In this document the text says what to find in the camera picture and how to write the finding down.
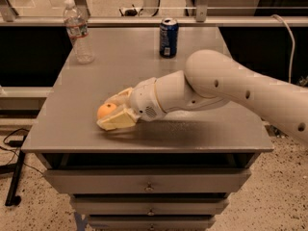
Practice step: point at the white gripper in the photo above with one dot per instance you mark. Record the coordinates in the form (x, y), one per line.
(143, 97)

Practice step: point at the orange fruit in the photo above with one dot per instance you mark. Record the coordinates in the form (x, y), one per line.
(105, 109)

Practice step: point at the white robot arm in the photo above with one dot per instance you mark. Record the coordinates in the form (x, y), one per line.
(209, 80)

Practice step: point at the clear plastic water bottle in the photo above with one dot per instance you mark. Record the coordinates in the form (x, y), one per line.
(78, 33)

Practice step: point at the grey drawer cabinet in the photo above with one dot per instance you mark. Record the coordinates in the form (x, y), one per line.
(65, 135)

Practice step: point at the blue soda can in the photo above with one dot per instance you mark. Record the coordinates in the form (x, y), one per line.
(168, 37)

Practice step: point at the middle grey drawer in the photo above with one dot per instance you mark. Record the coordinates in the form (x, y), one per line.
(149, 205)

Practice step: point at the grey drawer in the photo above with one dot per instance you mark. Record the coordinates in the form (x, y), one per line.
(149, 205)
(151, 223)
(184, 180)

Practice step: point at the top grey drawer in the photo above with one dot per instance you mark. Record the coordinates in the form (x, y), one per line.
(184, 180)

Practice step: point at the bottom grey drawer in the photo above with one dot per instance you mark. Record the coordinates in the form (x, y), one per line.
(151, 223)

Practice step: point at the black stand leg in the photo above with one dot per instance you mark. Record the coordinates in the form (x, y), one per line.
(12, 198)

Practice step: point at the metal railing frame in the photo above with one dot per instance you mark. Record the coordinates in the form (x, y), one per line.
(101, 13)

